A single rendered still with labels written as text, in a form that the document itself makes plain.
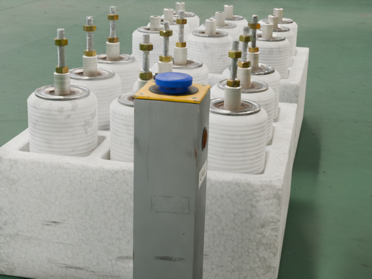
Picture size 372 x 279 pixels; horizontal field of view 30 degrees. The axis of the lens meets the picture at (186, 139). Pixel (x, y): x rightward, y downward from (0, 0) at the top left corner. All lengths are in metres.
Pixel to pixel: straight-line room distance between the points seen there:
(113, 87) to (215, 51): 0.41
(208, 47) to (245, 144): 0.55
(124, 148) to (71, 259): 0.17
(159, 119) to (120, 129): 0.20
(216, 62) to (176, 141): 0.71
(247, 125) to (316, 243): 0.32
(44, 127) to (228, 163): 0.25
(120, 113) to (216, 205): 0.17
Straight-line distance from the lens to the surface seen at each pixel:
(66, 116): 0.94
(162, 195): 0.75
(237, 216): 0.89
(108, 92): 1.05
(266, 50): 1.40
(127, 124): 0.91
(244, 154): 0.89
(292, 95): 1.38
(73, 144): 0.95
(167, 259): 0.78
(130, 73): 1.16
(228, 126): 0.88
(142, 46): 0.92
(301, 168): 1.44
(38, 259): 0.99
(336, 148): 1.58
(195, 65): 1.15
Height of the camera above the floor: 0.50
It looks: 19 degrees down
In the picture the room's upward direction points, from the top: 2 degrees clockwise
